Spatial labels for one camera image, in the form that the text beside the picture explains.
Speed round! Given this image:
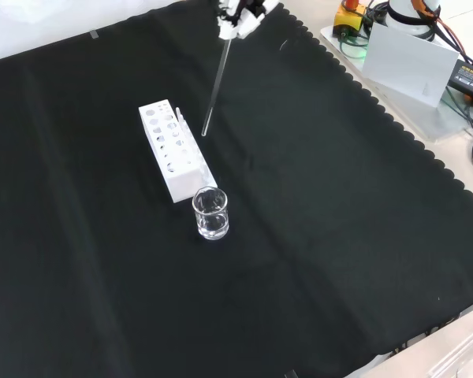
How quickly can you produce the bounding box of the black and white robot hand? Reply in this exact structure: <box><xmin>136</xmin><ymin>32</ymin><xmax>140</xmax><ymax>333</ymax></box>
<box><xmin>216</xmin><ymin>0</ymin><xmax>280</xmax><ymax>40</ymax></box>

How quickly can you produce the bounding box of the clear glass rod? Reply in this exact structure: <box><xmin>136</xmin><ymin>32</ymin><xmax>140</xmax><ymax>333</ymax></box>
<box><xmin>201</xmin><ymin>36</ymin><xmax>233</xmax><ymax>138</ymax></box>

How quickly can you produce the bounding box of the white test tube rack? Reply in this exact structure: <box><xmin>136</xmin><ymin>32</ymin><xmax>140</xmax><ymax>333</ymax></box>
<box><xmin>138</xmin><ymin>98</ymin><xmax>219</xmax><ymax>205</ymax></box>

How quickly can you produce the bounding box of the clear glass beaker with liquid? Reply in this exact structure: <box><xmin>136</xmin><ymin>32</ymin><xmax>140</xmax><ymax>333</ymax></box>
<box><xmin>192</xmin><ymin>186</ymin><xmax>232</xmax><ymax>242</ymax></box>

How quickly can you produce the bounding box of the yellow stop button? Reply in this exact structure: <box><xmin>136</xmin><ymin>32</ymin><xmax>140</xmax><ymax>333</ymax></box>
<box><xmin>333</xmin><ymin>0</ymin><xmax>368</xmax><ymax>41</ymax></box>

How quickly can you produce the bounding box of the pale white board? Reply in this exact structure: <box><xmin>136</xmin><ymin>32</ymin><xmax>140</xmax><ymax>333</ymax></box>
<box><xmin>361</xmin><ymin>22</ymin><xmax>460</xmax><ymax>109</ymax></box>

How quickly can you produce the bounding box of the black power adapter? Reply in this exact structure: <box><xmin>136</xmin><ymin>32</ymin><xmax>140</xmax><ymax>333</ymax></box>
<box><xmin>446</xmin><ymin>58</ymin><xmax>473</xmax><ymax>100</ymax></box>

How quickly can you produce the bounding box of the black cloth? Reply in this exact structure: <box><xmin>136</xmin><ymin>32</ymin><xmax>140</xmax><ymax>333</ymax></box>
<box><xmin>0</xmin><ymin>0</ymin><xmax>473</xmax><ymax>378</ymax></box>

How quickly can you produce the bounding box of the clear plastic case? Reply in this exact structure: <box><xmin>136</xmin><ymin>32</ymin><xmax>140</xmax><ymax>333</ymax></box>
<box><xmin>424</xmin><ymin>325</ymin><xmax>473</xmax><ymax>378</ymax></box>

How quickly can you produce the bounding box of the green cable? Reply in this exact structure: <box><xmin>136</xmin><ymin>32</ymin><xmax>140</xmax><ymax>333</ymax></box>
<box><xmin>338</xmin><ymin>37</ymin><xmax>368</xmax><ymax>59</ymax></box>

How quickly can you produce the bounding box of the grey base plate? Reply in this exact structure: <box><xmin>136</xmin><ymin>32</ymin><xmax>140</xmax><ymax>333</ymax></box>
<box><xmin>318</xmin><ymin>22</ymin><xmax>473</xmax><ymax>139</ymax></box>

